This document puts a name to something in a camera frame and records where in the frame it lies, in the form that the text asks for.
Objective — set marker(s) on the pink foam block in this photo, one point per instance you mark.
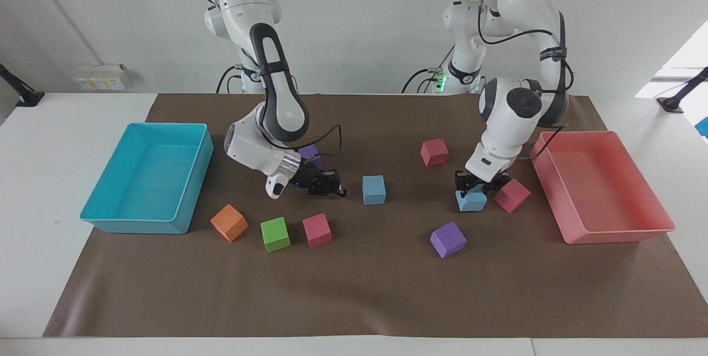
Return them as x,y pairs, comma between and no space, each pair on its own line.
512,196
317,230
434,152

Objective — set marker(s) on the green foam block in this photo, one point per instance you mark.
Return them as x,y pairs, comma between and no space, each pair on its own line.
275,234

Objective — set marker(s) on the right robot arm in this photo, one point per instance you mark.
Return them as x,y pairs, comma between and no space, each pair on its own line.
276,96

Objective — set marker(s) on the white wall socket box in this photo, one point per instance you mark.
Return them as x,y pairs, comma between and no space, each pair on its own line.
102,77

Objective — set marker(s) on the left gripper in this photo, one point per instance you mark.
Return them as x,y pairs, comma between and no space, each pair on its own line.
479,184

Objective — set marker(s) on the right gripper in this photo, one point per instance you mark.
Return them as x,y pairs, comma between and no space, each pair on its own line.
307,180

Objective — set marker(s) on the black stand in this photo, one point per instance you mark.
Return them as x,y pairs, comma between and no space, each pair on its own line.
22,93
677,99

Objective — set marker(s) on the purple foam block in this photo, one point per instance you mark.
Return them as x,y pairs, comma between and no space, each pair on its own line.
448,240
310,152

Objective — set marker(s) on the blue foam block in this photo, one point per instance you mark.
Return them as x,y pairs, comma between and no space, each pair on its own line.
472,202
374,190

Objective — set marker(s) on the pink plastic bin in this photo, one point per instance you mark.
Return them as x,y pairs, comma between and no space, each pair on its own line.
603,190

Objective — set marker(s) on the orange foam block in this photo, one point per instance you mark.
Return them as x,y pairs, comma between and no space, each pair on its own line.
229,223

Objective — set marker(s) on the cyan plastic bin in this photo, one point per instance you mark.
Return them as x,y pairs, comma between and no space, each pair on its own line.
149,179

